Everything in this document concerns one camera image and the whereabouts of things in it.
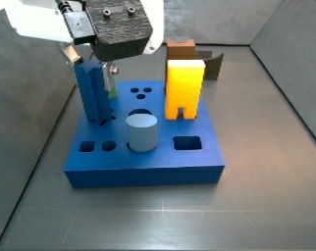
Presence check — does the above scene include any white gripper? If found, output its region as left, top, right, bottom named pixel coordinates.
left=4, top=0, right=166, bottom=65

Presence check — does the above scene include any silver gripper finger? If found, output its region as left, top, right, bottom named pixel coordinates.
left=102, top=61, right=119, bottom=91

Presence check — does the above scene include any blue star prism block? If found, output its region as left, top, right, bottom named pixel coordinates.
left=73, top=60, right=112, bottom=124

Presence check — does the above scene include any blue foam shape board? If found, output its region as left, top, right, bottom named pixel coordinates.
left=64, top=80, right=225, bottom=188

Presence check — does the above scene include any green hexagonal prism block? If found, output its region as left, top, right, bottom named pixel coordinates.
left=108, top=81, right=118, bottom=99

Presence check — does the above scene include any yellow arch block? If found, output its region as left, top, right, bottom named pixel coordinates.
left=164, top=60, right=206, bottom=120

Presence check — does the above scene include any brown notched block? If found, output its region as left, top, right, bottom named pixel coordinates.
left=166, top=39, right=195, bottom=61

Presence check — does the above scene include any light blue cylinder block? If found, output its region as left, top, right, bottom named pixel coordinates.
left=126, top=114, right=158, bottom=152

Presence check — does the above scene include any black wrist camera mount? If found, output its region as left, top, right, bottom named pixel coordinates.
left=55, top=0, right=154, bottom=62

